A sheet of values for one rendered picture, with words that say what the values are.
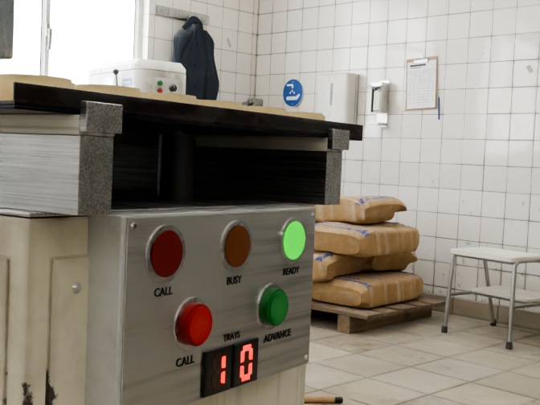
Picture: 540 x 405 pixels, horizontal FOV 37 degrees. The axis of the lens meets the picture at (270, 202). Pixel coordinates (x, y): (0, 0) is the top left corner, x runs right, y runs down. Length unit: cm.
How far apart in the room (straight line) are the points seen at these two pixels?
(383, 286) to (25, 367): 397
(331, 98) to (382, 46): 47
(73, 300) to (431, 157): 465
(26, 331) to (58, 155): 11
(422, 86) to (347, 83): 53
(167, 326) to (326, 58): 520
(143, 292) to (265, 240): 14
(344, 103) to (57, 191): 495
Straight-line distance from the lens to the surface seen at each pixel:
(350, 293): 435
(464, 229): 501
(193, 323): 58
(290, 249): 68
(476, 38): 505
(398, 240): 457
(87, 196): 50
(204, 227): 59
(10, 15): 139
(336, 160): 74
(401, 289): 461
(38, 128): 52
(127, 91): 56
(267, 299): 65
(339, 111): 545
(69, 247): 54
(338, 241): 435
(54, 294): 54
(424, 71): 520
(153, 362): 57
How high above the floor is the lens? 88
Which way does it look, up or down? 3 degrees down
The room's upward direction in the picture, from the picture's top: 3 degrees clockwise
